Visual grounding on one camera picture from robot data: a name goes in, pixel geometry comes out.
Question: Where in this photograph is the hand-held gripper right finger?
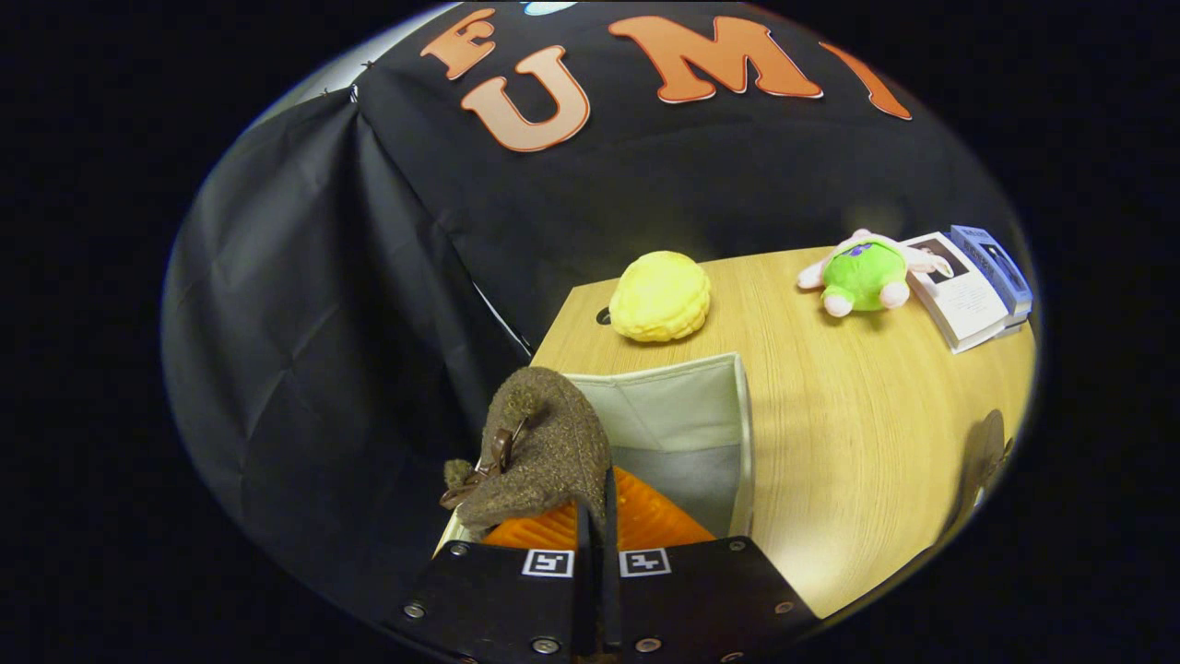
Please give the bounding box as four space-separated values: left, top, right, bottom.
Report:
603 466 823 664

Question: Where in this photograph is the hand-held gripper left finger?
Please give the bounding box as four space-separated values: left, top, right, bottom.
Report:
383 498 600 664

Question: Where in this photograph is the brown fuzzy shoe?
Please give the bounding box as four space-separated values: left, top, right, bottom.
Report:
439 366 614 545
948 409 1017 538

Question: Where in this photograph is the grey fabric storage box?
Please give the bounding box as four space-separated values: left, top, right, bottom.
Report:
433 350 757 554

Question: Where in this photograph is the yellow bumpy plush ball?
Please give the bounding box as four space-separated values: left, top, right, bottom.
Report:
608 251 713 344

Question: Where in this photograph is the black backdrop cloth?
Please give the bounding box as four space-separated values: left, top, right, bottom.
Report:
161 0 1024 637

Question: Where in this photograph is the green and white plush toy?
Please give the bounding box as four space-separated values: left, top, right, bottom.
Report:
797 229 955 319

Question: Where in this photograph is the white book with portrait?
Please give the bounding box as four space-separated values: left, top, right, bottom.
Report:
899 231 1015 356

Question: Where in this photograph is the blue book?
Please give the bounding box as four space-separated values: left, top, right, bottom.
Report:
950 224 1035 328

